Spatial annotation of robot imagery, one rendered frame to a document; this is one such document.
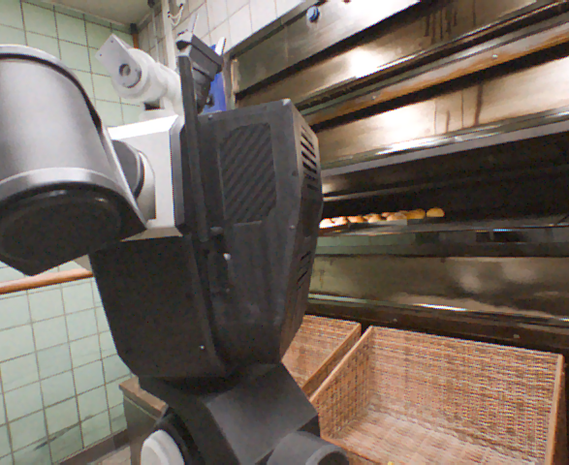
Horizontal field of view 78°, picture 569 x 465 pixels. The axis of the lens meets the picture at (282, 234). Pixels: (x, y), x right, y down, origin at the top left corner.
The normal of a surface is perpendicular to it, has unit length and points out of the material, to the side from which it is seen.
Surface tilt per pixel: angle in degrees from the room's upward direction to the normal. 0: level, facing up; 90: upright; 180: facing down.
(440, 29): 70
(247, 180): 90
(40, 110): 56
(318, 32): 90
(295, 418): 45
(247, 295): 86
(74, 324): 90
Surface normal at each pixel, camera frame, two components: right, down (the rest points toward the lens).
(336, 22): -0.69, 0.11
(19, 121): 0.22, -0.50
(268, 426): 0.44, -0.73
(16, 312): 0.72, -0.04
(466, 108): -0.68, -0.24
